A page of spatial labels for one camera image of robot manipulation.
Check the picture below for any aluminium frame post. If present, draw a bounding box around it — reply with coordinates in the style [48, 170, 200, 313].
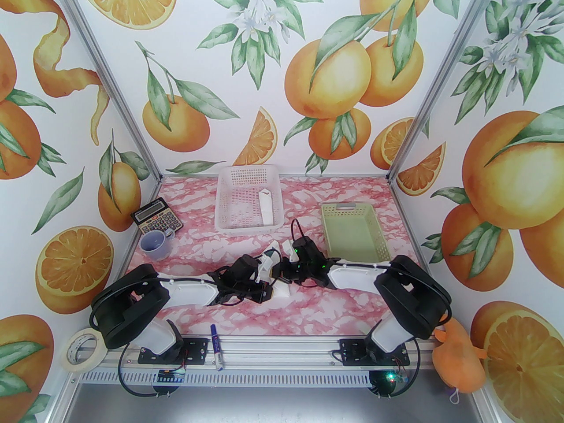
[56, 0, 163, 185]
[387, 0, 507, 185]

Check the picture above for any white paper napkin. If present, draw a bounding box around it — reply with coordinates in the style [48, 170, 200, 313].
[264, 241, 294, 299]

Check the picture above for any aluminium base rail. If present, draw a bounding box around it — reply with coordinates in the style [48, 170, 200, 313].
[100, 334, 426, 371]

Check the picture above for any white plastic mesh basket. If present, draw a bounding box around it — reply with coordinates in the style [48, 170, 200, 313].
[215, 165, 286, 236]

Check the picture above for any rolled white napkin bundle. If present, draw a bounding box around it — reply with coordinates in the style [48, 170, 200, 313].
[259, 188, 275, 227]

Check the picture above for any lavender ceramic mug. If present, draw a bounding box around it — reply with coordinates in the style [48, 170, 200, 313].
[140, 228, 176, 261]

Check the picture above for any black power cable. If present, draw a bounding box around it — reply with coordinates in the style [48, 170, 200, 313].
[118, 344, 177, 399]
[370, 353, 423, 399]

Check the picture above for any black desk calculator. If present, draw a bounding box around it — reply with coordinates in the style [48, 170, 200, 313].
[131, 197, 184, 237]

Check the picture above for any orange plush toy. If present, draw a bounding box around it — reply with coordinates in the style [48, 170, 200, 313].
[431, 320, 488, 407]

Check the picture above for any light green plastic basket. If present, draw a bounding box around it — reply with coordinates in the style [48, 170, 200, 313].
[320, 202, 391, 264]

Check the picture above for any masking tape roll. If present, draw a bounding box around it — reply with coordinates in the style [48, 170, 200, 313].
[60, 328, 106, 372]

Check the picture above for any perforated metal cable tray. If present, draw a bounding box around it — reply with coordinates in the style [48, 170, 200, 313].
[121, 371, 439, 387]

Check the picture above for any purple capped marker pen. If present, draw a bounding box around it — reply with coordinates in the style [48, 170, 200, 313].
[210, 324, 224, 371]

